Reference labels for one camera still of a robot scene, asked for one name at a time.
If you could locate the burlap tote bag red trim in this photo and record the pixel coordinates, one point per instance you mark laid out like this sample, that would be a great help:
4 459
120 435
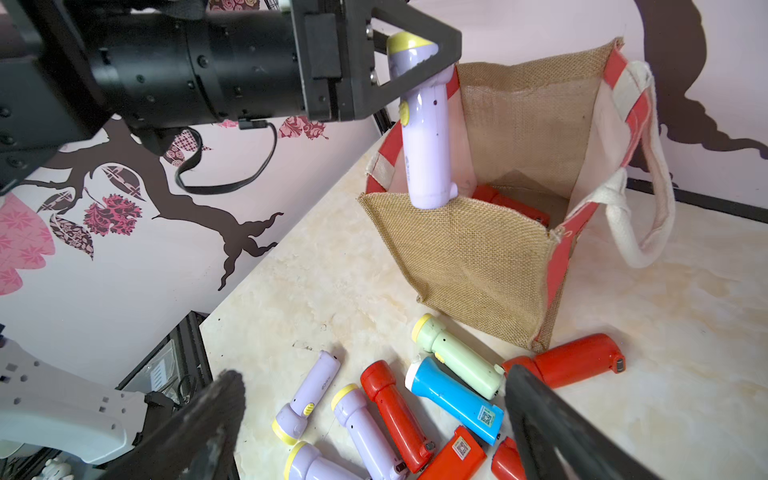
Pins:
568 135

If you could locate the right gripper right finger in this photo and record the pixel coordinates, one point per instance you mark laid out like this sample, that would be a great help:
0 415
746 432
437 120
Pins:
550 434

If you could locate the red flashlight white head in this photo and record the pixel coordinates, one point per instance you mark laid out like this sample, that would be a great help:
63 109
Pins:
459 459

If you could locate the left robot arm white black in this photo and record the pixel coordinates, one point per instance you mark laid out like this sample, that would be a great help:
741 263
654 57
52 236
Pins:
47 90

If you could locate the green flashlight near bag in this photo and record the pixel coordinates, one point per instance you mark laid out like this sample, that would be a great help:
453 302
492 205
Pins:
432 336

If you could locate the purple flashlight centre horizontal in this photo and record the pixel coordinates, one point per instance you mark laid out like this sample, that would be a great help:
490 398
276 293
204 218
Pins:
349 406

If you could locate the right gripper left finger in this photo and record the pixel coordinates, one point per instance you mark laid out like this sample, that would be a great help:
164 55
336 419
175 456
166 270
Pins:
197 442

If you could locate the red flashlight by bag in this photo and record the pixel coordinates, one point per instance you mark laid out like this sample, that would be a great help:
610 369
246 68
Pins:
573 362

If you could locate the small white bunny figure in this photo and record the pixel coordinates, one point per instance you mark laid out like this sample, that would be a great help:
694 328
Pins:
55 469

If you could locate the finger of the left gripper black triangular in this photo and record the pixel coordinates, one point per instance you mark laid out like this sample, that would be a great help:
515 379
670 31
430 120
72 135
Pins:
369 96

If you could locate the red flashlight centre horizontal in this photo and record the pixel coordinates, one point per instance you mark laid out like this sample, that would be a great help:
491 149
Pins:
380 385

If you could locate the purple flashlight bottom diagonal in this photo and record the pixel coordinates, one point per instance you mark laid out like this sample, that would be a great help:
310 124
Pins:
305 462

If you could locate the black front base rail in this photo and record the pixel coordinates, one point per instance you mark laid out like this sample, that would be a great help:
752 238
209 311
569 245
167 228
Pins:
174 371

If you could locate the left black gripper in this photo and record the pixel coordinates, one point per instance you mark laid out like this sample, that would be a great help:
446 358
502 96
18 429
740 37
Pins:
168 64

